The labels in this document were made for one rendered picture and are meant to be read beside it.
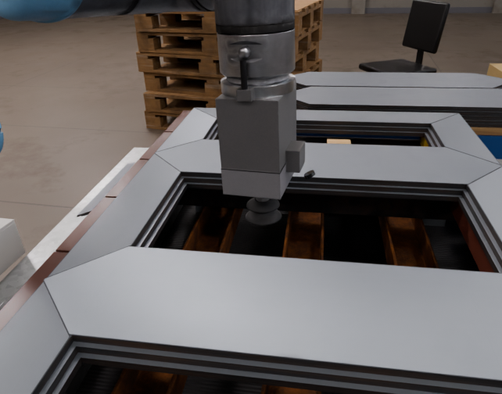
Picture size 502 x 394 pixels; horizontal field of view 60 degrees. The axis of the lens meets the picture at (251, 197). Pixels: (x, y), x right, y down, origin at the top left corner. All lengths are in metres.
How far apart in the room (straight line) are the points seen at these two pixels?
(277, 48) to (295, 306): 0.31
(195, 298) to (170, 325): 0.05
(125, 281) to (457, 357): 0.42
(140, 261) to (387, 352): 0.36
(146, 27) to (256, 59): 3.07
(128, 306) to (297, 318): 0.22
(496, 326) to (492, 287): 0.07
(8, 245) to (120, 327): 0.51
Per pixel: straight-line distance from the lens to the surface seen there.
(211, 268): 0.63
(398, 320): 0.57
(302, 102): 1.32
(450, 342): 0.56
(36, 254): 1.05
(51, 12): 0.38
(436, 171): 0.94
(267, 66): 0.41
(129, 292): 0.61
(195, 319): 0.55
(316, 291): 0.59
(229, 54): 0.42
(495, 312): 0.62
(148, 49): 3.52
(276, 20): 0.41
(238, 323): 0.54
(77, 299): 0.62
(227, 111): 0.42
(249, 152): 0.43
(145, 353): 0.55
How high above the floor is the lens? 1.23
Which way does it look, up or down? 29 degrees down
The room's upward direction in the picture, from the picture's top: 2 degrees counter-clockwise
